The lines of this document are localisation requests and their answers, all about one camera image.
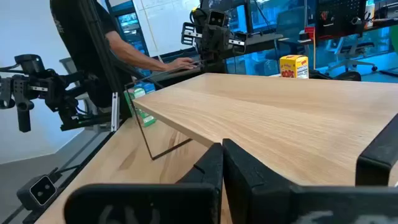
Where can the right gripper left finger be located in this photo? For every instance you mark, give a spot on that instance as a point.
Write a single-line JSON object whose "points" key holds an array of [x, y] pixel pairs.
{"points": [[140, 202]]}

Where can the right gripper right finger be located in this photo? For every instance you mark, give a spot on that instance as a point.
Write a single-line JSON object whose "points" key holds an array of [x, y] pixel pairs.
{"points": [[255, 193]]}

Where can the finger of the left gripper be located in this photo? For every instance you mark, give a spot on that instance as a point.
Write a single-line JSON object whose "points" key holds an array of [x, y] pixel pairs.
{"points": [[223, 45], [210, 43]]}

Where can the yellow Pops cereal box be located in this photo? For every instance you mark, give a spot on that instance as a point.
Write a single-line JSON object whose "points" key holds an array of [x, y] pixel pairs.
{"points": [[289, 67]]}

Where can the green Apple Jacks cereal box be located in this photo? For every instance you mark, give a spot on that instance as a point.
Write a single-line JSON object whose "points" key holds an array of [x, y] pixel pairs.
{"points": [[147, 119]]}

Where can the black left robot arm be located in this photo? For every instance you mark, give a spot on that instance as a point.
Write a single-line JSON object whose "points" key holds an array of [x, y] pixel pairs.
{"points": [[199, 20]]}

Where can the blue cereal box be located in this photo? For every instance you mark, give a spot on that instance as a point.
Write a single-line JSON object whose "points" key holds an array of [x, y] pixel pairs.
{"points": [[148, 87]]}

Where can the yellow tag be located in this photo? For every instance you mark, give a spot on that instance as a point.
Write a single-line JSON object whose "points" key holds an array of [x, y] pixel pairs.
{"points": [[194, 9]]}

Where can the black workbench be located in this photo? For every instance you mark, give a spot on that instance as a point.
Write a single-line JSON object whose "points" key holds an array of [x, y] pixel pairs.
{"points": [[264, 39]]}

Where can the person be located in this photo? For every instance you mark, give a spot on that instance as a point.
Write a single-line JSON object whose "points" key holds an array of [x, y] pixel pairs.
{"points": [[133, 56]]}

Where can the red object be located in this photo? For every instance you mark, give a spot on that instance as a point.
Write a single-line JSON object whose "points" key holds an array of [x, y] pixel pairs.
{"points": [[309, 31]]}

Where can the black pegboard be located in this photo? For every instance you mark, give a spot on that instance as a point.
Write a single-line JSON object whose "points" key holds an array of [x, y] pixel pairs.
{"points": [[339, 15]]}

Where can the grey office chair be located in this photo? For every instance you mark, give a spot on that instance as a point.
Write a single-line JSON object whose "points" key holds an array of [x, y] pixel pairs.
{"points": [[351, 49]]}

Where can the black office chair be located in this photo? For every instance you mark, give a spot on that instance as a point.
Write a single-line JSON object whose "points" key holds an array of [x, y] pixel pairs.
{"points": [[348, 76]]}

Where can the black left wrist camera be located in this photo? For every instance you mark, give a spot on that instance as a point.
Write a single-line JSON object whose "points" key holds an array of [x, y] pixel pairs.
{"points": [[216, 18]]}

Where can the wooden shelf with black frame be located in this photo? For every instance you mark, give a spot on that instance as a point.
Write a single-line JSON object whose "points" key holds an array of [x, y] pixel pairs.
{"points": [[280, 118]]}

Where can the silver aluminium frame post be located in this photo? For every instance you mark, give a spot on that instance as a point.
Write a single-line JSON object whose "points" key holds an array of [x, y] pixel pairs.
{"points": [[115, 112]]}

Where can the black table-level camera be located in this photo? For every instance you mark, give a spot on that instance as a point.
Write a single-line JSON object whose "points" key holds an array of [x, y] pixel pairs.
{"points": [[38, 191]]}

